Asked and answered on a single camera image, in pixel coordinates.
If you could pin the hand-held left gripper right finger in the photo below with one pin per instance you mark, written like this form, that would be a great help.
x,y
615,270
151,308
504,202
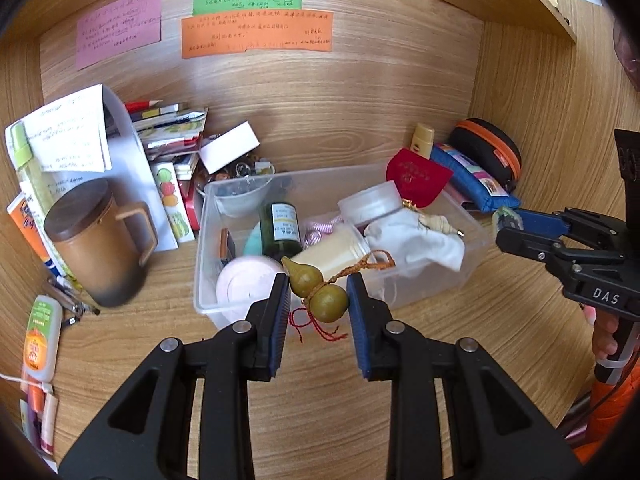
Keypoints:
x,y
357,325

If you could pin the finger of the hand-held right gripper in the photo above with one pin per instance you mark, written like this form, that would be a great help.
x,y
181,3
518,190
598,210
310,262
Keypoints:
x,y
540,221
530,246

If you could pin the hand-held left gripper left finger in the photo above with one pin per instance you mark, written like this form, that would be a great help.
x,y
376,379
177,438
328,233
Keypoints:
x,y
280,320

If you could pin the small green patterned charm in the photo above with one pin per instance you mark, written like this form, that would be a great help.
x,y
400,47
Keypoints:
x,y
505,219

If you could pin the clear plastic storage box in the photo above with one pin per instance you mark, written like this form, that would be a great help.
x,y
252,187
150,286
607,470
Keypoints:
x,y
435,275

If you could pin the person's right forearm orange sleeve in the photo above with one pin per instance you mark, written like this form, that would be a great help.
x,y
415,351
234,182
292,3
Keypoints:
x,y
610,410

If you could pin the wooden desktop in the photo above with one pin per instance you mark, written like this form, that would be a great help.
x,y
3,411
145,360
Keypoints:
x,y
475,335

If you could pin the person's right hand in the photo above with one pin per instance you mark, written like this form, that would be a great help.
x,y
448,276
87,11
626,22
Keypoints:
x,y
605,335

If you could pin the cream cylinder jar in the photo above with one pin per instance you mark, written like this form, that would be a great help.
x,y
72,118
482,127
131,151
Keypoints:
x,y
332,255

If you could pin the blue patchwork pencil case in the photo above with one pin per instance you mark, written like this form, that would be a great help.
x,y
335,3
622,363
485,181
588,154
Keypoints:
x,y
475,180

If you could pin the teal sponge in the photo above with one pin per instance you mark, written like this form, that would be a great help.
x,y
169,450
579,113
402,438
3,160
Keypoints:
x,y
253,242

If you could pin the pink flat item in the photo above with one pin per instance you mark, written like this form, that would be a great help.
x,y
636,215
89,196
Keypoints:
x,y
455,194

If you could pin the dark green glass bottle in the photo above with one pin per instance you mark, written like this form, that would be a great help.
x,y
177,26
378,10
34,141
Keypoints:
x,y
280,230

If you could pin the seashell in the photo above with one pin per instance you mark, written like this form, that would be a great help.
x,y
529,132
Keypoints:
x,y
440,223

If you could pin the black orange zip case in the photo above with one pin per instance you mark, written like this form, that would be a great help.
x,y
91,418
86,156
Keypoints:
x,y
480,145

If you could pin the white round plastic jar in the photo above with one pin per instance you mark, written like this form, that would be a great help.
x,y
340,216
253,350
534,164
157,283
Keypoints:
x,y
370,202

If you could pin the red fabric pouch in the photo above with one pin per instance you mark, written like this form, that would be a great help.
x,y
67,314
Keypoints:
x,y
417,175

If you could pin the yellow tube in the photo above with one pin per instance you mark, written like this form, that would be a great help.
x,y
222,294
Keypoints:
x,y
423,140

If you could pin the fruit sticker sheet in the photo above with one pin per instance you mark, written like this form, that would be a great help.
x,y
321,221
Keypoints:
x,y
169,195

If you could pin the white brown small box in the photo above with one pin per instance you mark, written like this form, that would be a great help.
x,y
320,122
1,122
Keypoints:
x,y
227,147

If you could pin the brown mug with lid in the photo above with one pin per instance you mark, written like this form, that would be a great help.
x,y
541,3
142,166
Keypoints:
x,y
95,255

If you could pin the pink plastic bag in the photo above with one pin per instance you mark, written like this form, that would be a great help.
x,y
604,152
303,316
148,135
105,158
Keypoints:
x,y
627,45

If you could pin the dark pen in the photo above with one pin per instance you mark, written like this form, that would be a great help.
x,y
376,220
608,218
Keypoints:
x,y
82,306

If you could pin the wooden shelf board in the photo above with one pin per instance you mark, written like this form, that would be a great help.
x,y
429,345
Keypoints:
x,y
540,0

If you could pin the stack of books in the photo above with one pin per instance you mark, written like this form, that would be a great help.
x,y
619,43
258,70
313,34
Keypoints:
x,y
170,127

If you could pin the white paper sheet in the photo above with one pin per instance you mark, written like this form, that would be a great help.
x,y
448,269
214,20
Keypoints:
x,y
125,160

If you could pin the white glue bottle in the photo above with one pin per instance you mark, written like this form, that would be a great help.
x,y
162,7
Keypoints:
x,y
42,335

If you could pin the white small tube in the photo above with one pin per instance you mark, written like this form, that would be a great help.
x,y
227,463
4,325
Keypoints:
x,y
49,425

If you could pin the red white pen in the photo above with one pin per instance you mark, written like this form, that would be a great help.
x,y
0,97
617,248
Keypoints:
x,y
142,105

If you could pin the green white packet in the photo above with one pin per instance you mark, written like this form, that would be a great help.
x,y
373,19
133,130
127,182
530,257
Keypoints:
x,y
40,200

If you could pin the orange white box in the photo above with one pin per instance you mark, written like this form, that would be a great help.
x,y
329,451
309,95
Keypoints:
x,y
25,225

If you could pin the orange sticky note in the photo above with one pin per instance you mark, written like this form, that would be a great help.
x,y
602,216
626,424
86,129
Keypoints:
x,y
255,35

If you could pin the light green bottle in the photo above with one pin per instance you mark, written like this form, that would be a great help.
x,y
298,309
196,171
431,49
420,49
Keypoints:
x,y
21,152

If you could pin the green sticky note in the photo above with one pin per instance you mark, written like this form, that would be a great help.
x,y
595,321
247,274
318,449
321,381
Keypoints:
x,y
247,4

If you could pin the pink sticky note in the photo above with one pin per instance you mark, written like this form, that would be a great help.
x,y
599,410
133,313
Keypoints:
x,y
117,27

